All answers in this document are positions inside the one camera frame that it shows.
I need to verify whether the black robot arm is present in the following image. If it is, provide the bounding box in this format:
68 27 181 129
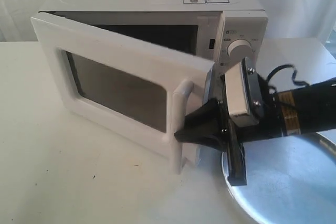
174 58 335 186

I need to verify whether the black coiled cable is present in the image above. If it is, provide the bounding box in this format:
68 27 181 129
264 63 313 89

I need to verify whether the upper white control knob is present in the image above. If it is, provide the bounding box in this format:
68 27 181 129
227 39 253 59

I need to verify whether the round stainless steel tray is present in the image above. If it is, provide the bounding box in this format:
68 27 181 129
227 130 335 223

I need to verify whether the white microwave door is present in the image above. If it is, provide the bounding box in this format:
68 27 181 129
31 12 214 174

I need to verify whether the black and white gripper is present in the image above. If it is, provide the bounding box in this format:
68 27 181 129
174 58 282 186

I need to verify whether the white microwave oven body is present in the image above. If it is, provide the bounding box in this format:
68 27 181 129
40 0 268 66

